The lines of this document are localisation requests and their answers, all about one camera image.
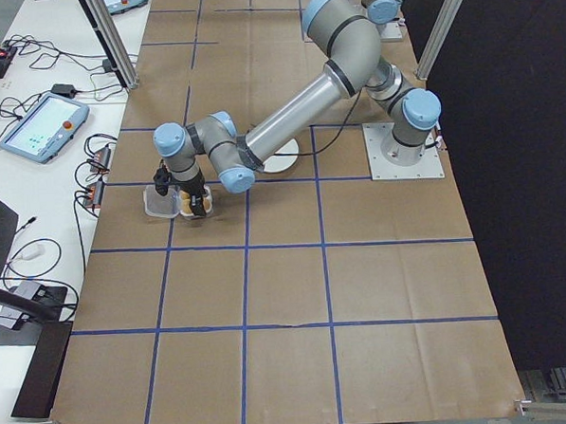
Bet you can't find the grey stand base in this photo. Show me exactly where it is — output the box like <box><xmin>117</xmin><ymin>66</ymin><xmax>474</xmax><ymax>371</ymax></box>
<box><xmin>0</xmin><ymin>304</ymin><xmax>47</xmax><ymax>349</ymax></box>

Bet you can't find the aluminium profile post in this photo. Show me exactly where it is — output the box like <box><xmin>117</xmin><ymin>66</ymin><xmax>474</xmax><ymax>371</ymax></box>
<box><xmin>78</xmin><ymin>0</ymin><xmax>141</xmax><ymax>92</ymax></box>
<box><xmin>412</xmin><ymin>0</ymin><xmax>482</xmax><ymax>82</ymax></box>

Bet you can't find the clear plastic egg carton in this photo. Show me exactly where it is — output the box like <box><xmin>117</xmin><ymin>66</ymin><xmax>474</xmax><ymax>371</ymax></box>
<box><xmin>141</xmin><ymin>180</ymin><xmax>217</xmax><ymax>225</ymax></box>

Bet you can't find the black orange USB hub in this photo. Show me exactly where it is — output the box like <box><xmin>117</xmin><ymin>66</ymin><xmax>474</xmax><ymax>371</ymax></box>
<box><xmin>89</xmin><ymin>143</ymin><xmax>114</xmax><ymax>174</ymax></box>
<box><xmin>83</xmin><ymin>179</ymin><xmax>106</xmax><ymax>207</ymax></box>

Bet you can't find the black hub cable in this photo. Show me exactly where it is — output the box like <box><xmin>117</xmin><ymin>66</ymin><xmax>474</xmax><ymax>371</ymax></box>
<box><xmin>72</xmin><ymin>132</ymin><xmax>121</xmax><ymax>184</ymax></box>
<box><xmin>71</xmin><ymin>185</ymin><xmax>108</xmax><ymax>274</ymax></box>

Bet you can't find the black frame cover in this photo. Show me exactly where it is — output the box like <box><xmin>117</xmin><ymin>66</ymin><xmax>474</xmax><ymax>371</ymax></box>
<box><xmin>398</xmin><ymin>0</ymin><xmax>566</xmax><ymax>378</ymax></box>

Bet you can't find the black flat box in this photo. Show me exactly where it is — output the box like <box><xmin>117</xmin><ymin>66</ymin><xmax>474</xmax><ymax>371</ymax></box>
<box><xmin>6</xmin><ymin>321</ymin><xmax>79</xmax><ymax>421</ymax></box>

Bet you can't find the black arm base cable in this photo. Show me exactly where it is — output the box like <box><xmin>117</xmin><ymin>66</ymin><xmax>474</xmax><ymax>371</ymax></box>
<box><xmin>269</xmin><ymin>91</ymin><xmax>374</xmax><ymax>159</ymax></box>

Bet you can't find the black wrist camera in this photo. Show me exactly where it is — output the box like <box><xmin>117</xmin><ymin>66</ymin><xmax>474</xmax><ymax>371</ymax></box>
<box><xmin>151</xmin><ymin>166</ymin><xmax>175</xmax><ymax>199</ymax></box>

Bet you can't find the white round plate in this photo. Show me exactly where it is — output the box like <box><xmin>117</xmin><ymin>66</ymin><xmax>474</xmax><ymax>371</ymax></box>
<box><xmin>262</xmin><ymin>138</ymin><xmax>301</xmax><ymax>174</ymax></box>

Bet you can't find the white base cable plug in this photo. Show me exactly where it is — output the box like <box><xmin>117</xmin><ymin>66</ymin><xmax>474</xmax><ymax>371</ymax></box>
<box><xmin>431</xmin><ymin>121</ymin><xmax>447</xmax><ymax>152</ymax></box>

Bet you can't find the white side desk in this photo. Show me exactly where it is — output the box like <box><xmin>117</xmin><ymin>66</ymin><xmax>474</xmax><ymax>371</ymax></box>
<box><xmin>0</xmin><ymin>0</ymin><xmax>177</xmax><ymax>424</ymax></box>

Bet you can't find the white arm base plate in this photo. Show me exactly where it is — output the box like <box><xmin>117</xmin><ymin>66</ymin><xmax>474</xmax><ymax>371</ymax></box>
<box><xmin>377</xmin><ymin>20</ymin><xmax>407</xmax><ymax>43</ymax></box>
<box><xmin>362</xmin><ymin>120</ymin><xmax>447</xmax><ymax>185</ymax></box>

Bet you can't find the dark metal frame base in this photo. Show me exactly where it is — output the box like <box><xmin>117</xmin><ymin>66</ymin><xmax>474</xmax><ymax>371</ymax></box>
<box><xmin>519</xmin><ymin>366</ymin><xmax>566</xmax><ymax>403</ymax></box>

